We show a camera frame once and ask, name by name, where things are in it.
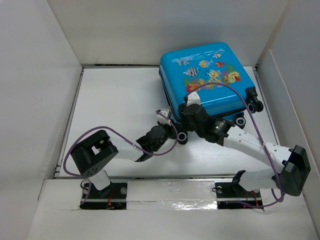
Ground blue hard-shell suitcase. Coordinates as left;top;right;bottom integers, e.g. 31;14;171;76
158;41;265;146

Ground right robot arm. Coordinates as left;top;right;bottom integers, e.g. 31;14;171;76
180;104;311;197

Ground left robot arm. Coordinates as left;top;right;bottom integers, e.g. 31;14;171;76
69;123;188;199

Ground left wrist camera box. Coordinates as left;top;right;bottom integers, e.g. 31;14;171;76
156;108;172;126

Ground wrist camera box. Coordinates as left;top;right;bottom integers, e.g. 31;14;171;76
156;108;172;126
185;91;201;107

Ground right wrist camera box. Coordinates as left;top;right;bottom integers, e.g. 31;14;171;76
185;91;201;107

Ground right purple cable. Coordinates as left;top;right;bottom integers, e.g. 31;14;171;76
188;82;286;208

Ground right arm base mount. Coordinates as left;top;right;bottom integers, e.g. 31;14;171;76
211;170;263;210

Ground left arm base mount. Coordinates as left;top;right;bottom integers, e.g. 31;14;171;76
79;181;128;210

